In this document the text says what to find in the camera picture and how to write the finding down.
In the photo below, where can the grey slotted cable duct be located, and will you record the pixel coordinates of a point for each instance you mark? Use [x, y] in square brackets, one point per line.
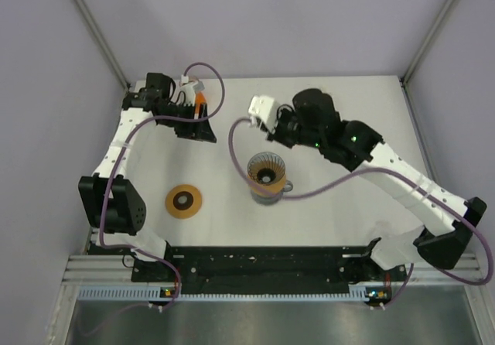
[156, 294]

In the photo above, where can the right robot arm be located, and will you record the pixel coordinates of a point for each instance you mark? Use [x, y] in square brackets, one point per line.
[311, 120]

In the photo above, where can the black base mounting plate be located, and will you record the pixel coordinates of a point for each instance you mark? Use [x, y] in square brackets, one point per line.
[265, 270]

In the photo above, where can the aluminium front rail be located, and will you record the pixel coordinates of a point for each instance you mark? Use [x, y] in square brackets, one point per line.
[114, 269]

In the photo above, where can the clear ribbed glass dripper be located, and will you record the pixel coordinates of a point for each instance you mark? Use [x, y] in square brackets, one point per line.
[266, 168]

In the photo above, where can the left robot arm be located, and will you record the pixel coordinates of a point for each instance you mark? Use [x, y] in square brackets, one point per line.
[111, 201]

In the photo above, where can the clear glass server jug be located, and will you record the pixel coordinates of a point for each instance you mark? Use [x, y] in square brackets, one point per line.
[270, 200]

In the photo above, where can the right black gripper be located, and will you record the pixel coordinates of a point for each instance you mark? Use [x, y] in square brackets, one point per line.
[276, 135]

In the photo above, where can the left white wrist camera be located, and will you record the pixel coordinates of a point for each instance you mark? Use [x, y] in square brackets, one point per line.
[188, 87]

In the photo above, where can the orange liquid glass beaker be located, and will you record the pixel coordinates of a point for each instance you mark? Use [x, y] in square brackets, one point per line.
[200, 105]

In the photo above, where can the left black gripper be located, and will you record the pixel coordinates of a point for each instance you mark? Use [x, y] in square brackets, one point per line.
[203, 131]

